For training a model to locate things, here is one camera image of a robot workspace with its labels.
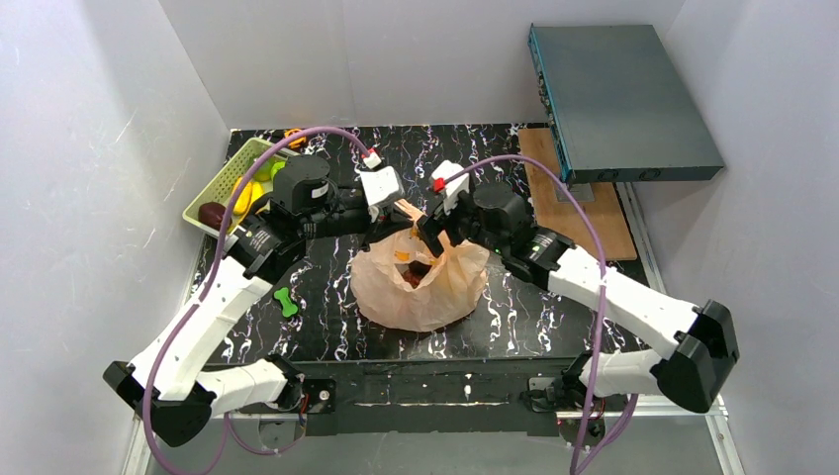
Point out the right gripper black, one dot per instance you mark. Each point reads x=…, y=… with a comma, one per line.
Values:
x=435, y=227

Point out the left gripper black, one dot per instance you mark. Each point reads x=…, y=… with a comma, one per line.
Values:
x=396, y=214

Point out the translucent peach plastic bag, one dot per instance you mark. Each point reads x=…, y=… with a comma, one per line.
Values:
x=398, y=284

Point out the pale green plastic basket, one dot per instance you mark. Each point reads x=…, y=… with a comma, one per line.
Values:
x=220, y=188

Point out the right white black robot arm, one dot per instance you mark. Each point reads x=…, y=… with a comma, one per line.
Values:
x=691, y=349

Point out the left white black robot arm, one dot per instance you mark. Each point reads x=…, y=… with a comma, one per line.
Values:
x=167, y=382

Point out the green fake custard apple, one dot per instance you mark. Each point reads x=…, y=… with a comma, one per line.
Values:
x=268, y=170

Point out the yellow fake banana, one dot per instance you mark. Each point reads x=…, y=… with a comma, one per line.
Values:
x=257, y=192

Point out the dark purple fake plum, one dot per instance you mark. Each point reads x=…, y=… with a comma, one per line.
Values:
x=211, y=215

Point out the orange tape measure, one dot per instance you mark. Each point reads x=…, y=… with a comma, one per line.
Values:
x=298, y=141

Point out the green bone-shaped toy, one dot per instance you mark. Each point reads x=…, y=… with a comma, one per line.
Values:
x=289, y=308

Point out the brown wooden board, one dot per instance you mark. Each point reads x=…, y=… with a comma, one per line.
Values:
x=598, y=225

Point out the grey metal box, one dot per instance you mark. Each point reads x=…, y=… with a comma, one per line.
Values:
x=616, y=107

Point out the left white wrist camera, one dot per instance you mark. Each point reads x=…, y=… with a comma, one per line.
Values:
x=381, y=185

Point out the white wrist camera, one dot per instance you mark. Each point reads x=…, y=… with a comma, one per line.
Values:
x=448, y=179
x=381, y=185

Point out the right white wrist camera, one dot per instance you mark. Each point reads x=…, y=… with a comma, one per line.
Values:
x=448, y=179

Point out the silver metal bracket mount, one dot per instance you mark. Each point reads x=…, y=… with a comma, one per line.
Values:
x=582, y=193

